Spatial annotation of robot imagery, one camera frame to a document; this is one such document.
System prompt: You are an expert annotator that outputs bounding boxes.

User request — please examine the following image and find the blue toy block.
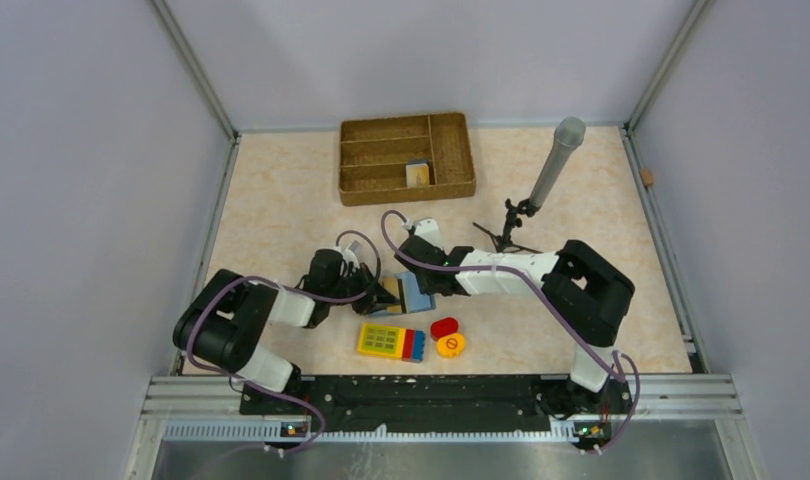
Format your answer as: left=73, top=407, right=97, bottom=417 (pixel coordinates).
left=410, top=330, right=426, bottom=363

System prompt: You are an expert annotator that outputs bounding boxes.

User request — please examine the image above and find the red rounded toy block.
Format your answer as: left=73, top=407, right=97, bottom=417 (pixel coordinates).
left=430, top=317, right=459, bottom=341

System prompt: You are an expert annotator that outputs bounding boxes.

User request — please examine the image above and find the yellow round toy block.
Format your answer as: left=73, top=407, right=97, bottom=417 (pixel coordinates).
left=436, top=332, right=467, bottom=358

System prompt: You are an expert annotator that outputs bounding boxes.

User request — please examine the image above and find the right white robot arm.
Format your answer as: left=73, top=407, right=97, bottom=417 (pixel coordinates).
left=395, top=228, right=635, bottom=412

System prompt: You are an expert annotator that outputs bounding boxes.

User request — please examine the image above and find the blue leather card holder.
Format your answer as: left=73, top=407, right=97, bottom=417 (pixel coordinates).
left=371, top=271, right=436, bottom=317

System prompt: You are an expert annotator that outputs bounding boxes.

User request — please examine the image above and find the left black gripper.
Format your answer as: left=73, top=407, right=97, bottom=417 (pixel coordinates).
left=326, top=262, right=400, bottom=315

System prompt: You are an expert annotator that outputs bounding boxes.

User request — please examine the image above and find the small brown wall object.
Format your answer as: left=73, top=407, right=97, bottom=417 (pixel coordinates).
left=639, top=168, right=654, bottom=188

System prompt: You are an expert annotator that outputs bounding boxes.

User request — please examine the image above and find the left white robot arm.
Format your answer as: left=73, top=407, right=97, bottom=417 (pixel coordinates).
left=172, top=247, right=400, bottom=414

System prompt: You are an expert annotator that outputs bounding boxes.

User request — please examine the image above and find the gold credit card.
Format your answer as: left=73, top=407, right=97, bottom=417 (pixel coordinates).
left=382, top=276, right=404, bottom=314

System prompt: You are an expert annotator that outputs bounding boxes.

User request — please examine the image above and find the yellow window toy block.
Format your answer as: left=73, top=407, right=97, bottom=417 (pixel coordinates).
left=356, top=323, right=406, bottom=359

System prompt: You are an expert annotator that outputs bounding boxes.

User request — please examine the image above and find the white credit card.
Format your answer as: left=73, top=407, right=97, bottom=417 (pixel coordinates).
left=405, top=163, right=431, bottom=188

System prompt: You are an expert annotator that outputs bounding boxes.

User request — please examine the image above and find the grey microphone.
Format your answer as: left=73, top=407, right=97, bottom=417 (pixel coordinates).
left=528, top=117, right=586, bottom=211

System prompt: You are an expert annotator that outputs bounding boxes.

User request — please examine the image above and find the woven wicker tray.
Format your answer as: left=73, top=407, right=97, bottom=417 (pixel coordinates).
left=338, top=112, right=476, bottom=207

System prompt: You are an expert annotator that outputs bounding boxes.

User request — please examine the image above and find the black tripod mic stand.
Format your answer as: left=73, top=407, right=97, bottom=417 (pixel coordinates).
left=472, top=199, right=541, bottom=254

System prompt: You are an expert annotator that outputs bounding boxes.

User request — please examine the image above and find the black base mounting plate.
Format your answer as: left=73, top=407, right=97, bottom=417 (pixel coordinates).
left=239, top=374, right=632, bottom=433

